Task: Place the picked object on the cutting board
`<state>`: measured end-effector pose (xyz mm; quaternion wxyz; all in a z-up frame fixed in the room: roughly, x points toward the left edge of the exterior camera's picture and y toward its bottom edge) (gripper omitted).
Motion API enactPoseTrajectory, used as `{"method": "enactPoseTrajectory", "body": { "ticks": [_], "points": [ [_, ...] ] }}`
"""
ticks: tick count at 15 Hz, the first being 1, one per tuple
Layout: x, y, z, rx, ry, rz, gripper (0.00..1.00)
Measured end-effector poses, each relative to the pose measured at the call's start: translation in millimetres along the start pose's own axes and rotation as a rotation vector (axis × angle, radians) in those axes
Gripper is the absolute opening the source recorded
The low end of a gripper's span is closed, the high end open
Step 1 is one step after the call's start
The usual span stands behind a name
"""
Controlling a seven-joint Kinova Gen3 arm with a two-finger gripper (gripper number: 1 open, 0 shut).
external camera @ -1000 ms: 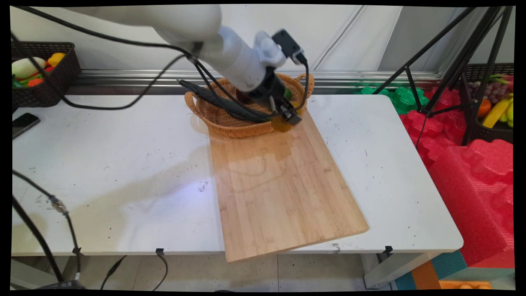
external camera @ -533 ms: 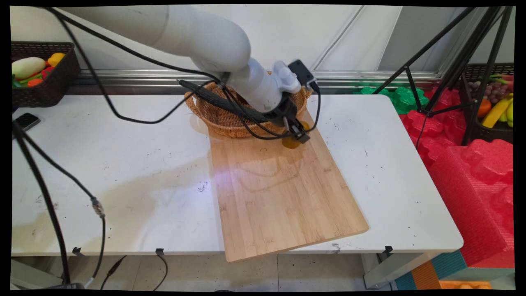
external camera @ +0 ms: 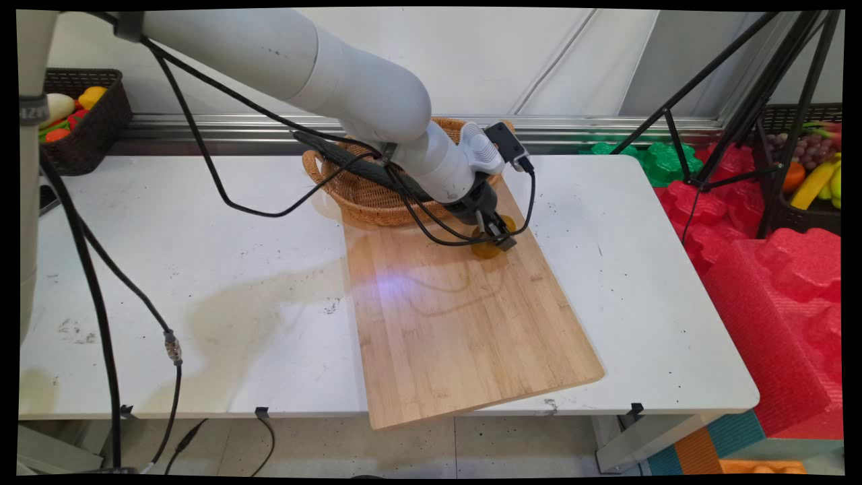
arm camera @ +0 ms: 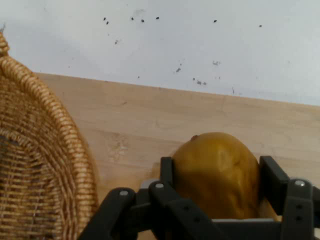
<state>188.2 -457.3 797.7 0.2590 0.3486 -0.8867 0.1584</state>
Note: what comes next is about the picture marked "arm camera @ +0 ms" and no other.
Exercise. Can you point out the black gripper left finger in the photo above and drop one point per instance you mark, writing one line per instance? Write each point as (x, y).
(155, 212)

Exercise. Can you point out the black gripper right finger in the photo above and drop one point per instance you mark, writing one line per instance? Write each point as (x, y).
(298, 207)

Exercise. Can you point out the yellow lemon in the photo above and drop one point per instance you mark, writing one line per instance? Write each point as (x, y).
(217, 175)

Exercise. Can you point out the light wooden board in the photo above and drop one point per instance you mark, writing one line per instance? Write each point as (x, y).
(150, 117)

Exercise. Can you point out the woven wicker basket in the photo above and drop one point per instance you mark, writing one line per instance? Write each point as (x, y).
(37, 162)

